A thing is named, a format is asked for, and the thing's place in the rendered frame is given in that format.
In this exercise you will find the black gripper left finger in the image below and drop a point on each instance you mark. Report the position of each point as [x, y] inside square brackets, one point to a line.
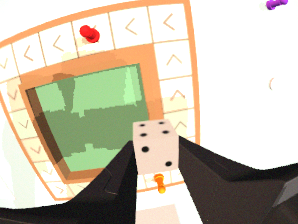
[108, 199]

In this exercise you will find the purple game pawn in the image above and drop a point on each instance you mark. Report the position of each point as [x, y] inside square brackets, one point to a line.
[275, 3]

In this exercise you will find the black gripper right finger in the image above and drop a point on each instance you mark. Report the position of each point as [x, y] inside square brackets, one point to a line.
[225, 192]

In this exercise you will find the white die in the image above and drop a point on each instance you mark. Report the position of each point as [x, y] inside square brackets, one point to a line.
[156, 146]

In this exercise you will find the red pawn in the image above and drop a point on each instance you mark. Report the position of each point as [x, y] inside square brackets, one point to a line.
[90, 34]

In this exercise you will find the orange pawn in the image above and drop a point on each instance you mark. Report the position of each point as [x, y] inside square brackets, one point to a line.
[159, 178]

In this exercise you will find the orange square board track with arrows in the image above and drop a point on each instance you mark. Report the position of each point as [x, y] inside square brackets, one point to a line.
[146, 49]

